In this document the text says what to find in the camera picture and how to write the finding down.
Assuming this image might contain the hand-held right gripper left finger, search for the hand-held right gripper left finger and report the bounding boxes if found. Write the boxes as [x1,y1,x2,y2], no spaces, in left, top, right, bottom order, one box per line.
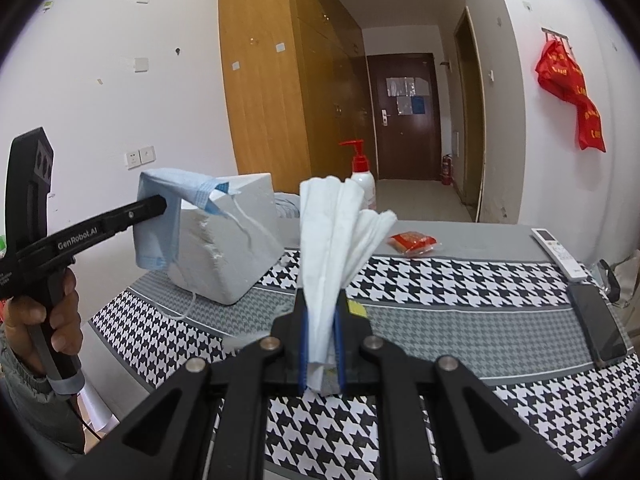
[67,292,308,480]

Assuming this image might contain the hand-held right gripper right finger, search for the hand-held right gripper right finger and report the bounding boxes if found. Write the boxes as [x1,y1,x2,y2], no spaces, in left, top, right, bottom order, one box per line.
[334,292,581,480]

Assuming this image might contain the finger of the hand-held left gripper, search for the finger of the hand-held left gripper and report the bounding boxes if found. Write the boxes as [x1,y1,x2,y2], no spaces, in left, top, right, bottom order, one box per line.
[100,195,168,238]

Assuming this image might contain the blue face mask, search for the blue face mask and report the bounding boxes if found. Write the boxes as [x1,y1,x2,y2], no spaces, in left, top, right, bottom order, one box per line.
[134,169,283,273]

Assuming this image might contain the white foam box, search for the white foam box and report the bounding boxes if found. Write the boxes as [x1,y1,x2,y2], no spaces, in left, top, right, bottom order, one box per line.
[167,172,286,306]

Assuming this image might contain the white tissue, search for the white tissue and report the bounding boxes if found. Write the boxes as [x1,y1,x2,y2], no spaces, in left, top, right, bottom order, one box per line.
[299,175,398,393]

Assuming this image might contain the person's left forearm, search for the person's left forearm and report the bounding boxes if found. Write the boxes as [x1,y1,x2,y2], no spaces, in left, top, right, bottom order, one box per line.
[0,330,86,456]

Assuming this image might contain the person's left hand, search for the person's left hand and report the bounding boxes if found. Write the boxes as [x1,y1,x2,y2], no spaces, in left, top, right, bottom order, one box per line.
[2,269,84,376]

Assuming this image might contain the houndstooth tablecloth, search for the houndstooth tablecloth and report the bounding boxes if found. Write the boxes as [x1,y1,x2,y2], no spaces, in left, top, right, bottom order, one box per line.
[87,220,636,480]

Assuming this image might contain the red snack packet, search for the red snack packet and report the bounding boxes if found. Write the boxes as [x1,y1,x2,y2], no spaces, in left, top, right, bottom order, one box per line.
[387,230,443,258]

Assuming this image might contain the wooden wardrobe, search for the wooden wardrobe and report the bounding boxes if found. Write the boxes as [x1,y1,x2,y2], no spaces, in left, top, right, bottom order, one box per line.
[217,0,378,196]

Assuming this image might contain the white lotion pump bottle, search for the white lotion pump bottle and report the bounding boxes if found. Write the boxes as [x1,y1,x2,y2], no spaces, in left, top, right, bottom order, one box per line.
[339,139,377,211]

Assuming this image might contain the white paper sheet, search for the white paper sheet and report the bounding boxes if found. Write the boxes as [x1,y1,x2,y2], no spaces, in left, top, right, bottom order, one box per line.
[77,385,118,433]

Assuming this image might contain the dark brown door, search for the dark brown door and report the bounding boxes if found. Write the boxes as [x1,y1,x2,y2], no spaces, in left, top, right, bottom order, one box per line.
[366,52,443,181]

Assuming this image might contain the white remote control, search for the white remote control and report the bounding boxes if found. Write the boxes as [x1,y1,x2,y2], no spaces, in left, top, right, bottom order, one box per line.
[531,227,590,281]

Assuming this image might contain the black smartphone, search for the black smartphone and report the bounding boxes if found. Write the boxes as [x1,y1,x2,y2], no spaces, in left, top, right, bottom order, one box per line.
[566,284,628,367]

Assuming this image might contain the taped paper notices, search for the taped paper notices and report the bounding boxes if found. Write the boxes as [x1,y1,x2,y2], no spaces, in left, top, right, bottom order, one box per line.
[386,76,431,116]

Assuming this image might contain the beige bag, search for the beige bag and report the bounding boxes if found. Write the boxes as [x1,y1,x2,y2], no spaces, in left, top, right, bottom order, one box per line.
[612,250,640,311]

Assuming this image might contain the red hanging bag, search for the red hanging bag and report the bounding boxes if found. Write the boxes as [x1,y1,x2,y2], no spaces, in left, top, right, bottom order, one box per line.
[535,40,607,153]

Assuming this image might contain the black cable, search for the black cable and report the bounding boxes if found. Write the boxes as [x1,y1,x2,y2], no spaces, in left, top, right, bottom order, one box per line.
[67,392,101,441]

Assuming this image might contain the black strap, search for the black strap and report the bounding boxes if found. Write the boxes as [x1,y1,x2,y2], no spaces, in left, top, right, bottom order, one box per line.
[597,259,622,303]

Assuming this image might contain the wooden side door frame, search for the wooden side door frame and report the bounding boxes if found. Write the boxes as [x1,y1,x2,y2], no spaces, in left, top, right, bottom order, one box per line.
[453,6,487,223]

